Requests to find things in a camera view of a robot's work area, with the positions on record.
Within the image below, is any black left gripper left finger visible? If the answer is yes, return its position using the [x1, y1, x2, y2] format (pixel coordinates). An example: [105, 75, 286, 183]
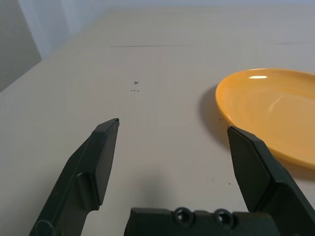
[28, 118, 121, 236]

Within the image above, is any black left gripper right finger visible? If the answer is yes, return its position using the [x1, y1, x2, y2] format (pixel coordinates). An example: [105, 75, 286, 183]
[226, 125, 315, 236]

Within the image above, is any yellow plastic plate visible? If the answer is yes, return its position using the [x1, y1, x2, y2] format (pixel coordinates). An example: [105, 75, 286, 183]
[215, 68, 315, 170]

